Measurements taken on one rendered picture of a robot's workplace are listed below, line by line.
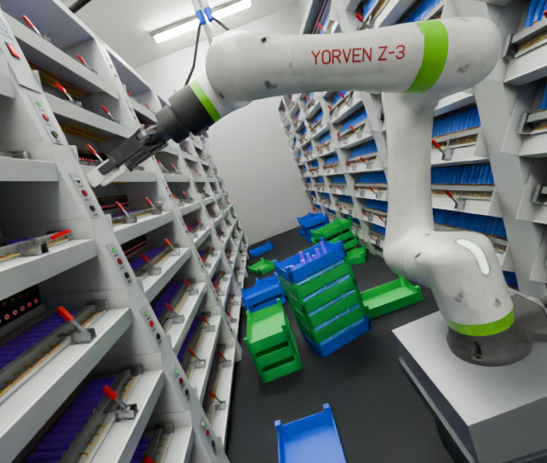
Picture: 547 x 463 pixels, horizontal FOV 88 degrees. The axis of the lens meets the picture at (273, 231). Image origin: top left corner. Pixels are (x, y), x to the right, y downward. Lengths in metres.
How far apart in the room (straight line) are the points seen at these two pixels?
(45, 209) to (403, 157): 0.88
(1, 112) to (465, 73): 0.98
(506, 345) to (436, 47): 0.56
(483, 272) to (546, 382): 0.20
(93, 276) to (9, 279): 0.27
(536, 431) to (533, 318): 0.20
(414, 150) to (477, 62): 0.21
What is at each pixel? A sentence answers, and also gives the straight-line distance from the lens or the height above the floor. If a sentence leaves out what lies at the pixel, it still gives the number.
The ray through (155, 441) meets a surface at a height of 0.34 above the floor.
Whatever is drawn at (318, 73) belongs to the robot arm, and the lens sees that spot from 0.55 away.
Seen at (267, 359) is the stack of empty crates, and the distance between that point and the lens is 1.43.
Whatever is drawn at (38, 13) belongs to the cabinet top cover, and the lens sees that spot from 1.55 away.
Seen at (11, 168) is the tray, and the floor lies 1.07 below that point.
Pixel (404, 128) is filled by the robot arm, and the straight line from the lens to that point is 0.78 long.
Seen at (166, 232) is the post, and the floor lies 0.80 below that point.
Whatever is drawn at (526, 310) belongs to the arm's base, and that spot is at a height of 0.45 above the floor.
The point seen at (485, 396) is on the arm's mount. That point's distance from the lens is 0.70.
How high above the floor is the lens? 0.88
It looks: 11 degrees down
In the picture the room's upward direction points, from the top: 21 degrees counter-clockwise
